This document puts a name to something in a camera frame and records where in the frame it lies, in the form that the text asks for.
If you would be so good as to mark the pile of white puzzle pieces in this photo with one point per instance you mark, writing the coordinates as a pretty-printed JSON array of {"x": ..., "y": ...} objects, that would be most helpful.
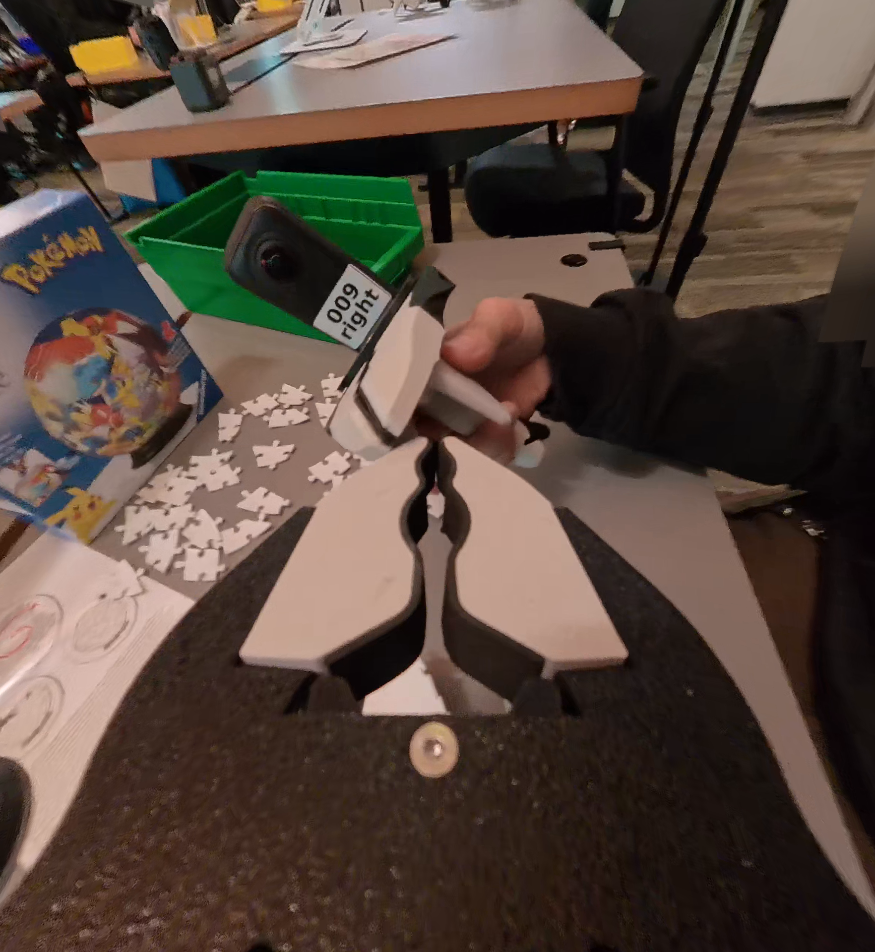
[{"x": 177, "y": 528}]

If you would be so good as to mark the small yellow bin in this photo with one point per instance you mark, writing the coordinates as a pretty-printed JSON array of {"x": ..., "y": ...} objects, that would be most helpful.
[{"x": 103, "y": 53}]

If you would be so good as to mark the printed puzzle instruction leaflet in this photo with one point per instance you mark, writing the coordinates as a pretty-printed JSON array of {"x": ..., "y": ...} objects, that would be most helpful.
[{"x": 50, "y": 632}]

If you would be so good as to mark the black desk grommet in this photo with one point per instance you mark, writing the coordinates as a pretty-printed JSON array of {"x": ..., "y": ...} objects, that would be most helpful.
[{"x": 574, "y": 260}]

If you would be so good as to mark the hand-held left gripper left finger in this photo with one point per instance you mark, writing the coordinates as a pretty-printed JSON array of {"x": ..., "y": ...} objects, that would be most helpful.
[{"x": 341, "y": 580}]

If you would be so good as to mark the white paper sheets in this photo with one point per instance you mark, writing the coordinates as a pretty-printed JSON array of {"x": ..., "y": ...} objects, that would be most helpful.
[{"x": 363, "y": 48}]

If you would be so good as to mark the grey table with wooden edge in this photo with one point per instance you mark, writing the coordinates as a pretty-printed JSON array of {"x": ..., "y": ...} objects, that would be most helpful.
[{"x": 445, "y": 82}]

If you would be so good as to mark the blue puzzle box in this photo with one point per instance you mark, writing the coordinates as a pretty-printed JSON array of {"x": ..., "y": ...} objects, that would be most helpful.
[{"x": 73, "y": 357}]

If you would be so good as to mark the green object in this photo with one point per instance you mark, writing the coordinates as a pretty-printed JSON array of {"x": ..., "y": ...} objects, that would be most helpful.
[{"x": 184, "y": 260}]

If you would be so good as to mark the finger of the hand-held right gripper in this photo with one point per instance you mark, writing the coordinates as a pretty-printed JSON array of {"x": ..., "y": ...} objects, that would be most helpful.
[
  {"x": 408, "y": 372},
  {"x": 356, "y": 431}
]

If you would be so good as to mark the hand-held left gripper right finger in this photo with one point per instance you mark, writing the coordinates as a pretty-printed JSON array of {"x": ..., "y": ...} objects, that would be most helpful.
[{"x": 534, "y": 587}]

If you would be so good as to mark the black folding chair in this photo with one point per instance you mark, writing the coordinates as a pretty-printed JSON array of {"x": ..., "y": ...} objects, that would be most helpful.
[{"x": 549, "y": 186}]

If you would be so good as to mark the person's right hand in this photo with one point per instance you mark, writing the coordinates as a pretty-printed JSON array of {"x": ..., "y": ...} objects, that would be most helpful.
[{"x": 504, "y": 349}]

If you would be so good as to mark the dark pen cup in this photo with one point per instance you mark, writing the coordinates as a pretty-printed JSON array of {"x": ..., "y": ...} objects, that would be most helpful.
[{"x": 199, "y": 82}]

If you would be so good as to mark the cluttered wooden desk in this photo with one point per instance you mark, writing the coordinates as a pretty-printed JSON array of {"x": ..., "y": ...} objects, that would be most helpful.
[{"x": 147, "y": 71}]

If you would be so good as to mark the black tripod legs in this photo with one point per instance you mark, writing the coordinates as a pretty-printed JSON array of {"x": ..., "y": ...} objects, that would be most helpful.
[{"x": 705, "y": 186}]

